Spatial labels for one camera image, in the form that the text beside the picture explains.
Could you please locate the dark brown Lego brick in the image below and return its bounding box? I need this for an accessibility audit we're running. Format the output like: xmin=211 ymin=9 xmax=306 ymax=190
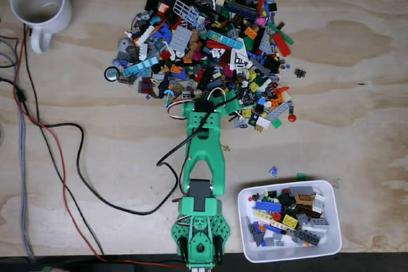
xmin=295 ymin=204 xmax=315 ymax=217

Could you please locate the tan Lego brick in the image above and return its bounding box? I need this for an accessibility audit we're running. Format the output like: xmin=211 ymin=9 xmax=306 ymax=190
xmin=293 ymin=192 xmax=316 ymax=204

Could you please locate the white plastic bin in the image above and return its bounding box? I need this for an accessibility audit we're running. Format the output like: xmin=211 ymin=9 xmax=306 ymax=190
xmin=237 ymin=179 xmax=342 ymax=264

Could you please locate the dark grey Lego plate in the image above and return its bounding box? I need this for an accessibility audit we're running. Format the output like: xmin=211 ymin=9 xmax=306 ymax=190
xmin=296 ymin=229 xmax=321 ymax=247

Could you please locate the white Lego lattice window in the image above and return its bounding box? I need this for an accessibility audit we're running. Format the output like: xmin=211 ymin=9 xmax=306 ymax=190
xmin=172 ymin=0 xmax=198 ymax=21

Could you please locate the white printed Lego panel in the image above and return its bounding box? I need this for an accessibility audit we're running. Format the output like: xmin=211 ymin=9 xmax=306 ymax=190
xmin=229 ymin=47 xmax=249 ymax=71

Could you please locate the white wire loop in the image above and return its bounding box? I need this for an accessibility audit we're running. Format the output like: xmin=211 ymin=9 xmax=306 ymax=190
xmin=207 ymin=86 xmax=237 ymax=103

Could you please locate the black camera circuit board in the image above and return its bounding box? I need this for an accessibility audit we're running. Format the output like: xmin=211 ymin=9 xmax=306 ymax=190
xmin=237 ymin=89 xmax=258 ymax=106

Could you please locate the grey Lego dish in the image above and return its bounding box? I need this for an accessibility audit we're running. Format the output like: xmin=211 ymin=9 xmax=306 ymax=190
xmin=117 ymin=38 xmax=138 ymax=53

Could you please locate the dark grey Lego brick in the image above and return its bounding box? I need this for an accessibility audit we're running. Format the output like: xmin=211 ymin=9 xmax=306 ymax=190
xmin=288 ymin=186 xmax=316 ymax=196

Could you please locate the grey long Lego plate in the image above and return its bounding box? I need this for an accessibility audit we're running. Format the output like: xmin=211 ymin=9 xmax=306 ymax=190
xmin=265 ymin=101 xmax=290 ymax=122

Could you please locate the white red servo wire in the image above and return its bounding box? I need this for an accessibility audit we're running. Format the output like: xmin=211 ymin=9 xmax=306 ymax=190
xmin=167 ymin=101 xmax=189 ymax=120

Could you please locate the dark blue long Lego plate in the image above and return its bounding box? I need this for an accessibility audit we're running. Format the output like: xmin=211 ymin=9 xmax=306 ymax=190
xmin=224 ymin=1 xmax=258 ymax=20

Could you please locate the thin black cable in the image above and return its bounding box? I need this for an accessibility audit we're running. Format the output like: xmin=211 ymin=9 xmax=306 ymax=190
xmin=24 ymin=26 xmax=106 ymax=255

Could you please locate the thick black cable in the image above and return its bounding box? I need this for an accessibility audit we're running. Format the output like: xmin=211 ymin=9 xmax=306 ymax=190
xmin=41 ymin=103 xmax=224 ymax=215

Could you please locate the red long Lego plate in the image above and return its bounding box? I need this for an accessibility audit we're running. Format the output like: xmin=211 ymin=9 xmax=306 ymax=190
xmin=271 ymin=31 xmax=293 ymax=58

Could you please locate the light grey Lego brick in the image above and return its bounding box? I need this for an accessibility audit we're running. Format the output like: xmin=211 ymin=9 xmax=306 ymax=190
xmin=311 ymin=194 xmax=326 ymax=214

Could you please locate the black Lego piece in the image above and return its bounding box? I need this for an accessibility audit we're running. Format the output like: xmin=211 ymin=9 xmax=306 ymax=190
xmin=279 ymin=194 xmax=296 ymax=208

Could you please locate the white ceramic mug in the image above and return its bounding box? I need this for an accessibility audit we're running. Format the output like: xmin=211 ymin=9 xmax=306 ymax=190
xmin=9 ymin=0 xmax=73 ymax=55

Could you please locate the light blue long Lego brick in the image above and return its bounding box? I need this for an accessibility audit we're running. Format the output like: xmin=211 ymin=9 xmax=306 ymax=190
xmin=122 ymin=56 xmax=159 ymax=78

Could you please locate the large grey Lego plate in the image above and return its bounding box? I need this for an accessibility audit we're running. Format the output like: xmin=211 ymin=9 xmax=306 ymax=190
xmin=168 ymin=25 xmax=194 ymax=54

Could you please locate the grey Lego wedge plate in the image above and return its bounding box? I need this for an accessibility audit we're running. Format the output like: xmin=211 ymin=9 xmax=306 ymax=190
xmin=258 ymin=32 xmax=274 ymax=55

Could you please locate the grey Lego wheel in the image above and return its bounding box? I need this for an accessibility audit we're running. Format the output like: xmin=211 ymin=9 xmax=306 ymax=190
xmin=104 ymin=66 xmax=119 ymax=82

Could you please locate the black cable with connector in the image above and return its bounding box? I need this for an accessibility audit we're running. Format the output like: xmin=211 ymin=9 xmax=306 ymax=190
xmin=0 ymin=76 xmax=29 ymax=117

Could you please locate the grey braided cable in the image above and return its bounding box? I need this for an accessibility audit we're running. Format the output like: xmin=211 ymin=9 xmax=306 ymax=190
xmin=17 ymin=106 xmax=36 ymax=262

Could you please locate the green long Lego plate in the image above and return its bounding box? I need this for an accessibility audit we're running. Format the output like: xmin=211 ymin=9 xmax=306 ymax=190
xmin=267 ymin=22 xmax=295 ymax=46

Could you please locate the light blue printed Lego piece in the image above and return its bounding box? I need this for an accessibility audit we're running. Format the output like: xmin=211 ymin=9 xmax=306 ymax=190
xmin=207 ymin=29 xmax=244 ymax=50

